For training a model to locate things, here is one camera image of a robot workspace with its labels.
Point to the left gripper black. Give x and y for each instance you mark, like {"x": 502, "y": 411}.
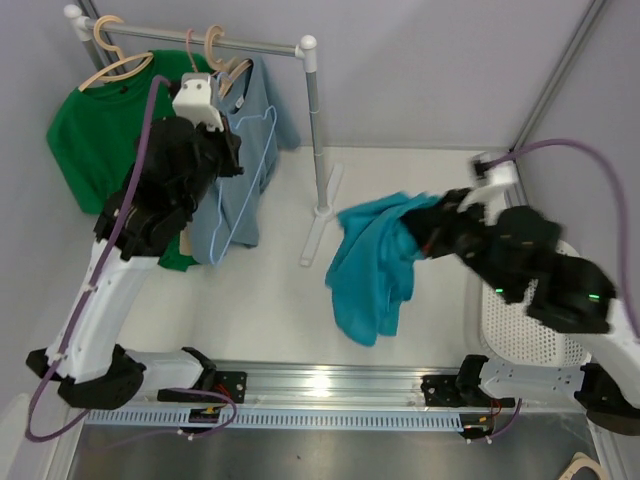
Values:
{"x": 230, "y": 144}

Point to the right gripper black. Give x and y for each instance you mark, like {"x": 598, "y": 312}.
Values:
{"x": 429, "y": 225}

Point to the grey blue t shirt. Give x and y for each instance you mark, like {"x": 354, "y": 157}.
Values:
{"x": 287, "y": 138}

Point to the blue wire hanger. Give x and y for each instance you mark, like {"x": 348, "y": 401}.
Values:
{"x": 236, "y": 200}

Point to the green t shirt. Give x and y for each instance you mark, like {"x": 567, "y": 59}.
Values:
{"x": 93, "y": 135}

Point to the teal t shirt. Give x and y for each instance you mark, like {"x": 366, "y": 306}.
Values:
{"x": 372, "y": 272}

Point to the pink wire hanger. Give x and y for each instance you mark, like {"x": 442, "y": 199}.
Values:
{"x": 188, "y": 38}

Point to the beige t shirt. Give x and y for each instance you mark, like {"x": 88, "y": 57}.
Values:
{"x": 185, "y": 247}

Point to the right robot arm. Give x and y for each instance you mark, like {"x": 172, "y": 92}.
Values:
{"x": 517, "y": 256}

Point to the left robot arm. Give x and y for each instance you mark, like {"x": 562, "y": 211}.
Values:
{"x": 133, "y": 232}

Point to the wooden hanger on floor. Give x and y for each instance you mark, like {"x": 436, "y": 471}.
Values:
{"x": 580, "y": 461}

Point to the white laundry basket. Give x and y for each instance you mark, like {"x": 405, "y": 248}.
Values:
{"x": 506, "y": 331}

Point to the metal clothes rack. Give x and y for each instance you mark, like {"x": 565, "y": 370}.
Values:
{"x": 113, "y": 65}

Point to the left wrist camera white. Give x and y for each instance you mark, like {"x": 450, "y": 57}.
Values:
{"x": 196, "y": 101}

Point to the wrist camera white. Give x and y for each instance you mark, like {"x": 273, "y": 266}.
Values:
{"x": 489, "y": 180}
{"x": 196, "y": 101}

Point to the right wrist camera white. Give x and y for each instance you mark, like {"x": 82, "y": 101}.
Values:
{"x": 489, "y": 180}

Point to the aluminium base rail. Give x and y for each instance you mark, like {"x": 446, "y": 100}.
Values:
{"x": 325, "y": 385}

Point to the slotted cable duct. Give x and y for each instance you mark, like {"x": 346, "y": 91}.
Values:
{"x": 296, "y": 419}

